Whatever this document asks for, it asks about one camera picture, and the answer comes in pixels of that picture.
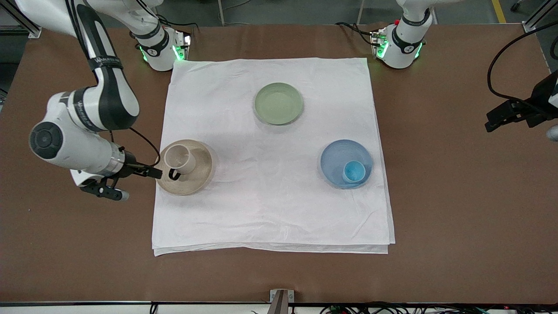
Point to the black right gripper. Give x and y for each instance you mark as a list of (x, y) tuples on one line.
[(129, 168)]

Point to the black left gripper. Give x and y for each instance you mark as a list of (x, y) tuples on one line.
[(542, 97)]

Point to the blue cup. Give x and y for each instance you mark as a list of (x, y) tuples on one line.
[(354, 172)]

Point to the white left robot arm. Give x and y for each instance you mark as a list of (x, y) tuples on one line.
[(403, 41)]

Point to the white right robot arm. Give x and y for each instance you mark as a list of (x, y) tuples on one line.
[(87, 109)]

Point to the beige plate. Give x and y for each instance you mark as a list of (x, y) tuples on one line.
[(202, 172)]

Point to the green plate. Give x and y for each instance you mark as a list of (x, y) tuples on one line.
[(279, 104)]

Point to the blue plate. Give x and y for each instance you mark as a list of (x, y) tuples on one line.
[(338, 157)]

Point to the white cloth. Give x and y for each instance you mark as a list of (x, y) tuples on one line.
[(270, 205)]

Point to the aluminium frame profile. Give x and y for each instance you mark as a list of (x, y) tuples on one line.
[(538, 17), (26, 22)]

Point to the metal table edge bracket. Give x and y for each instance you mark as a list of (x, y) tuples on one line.
[(281, 301)]

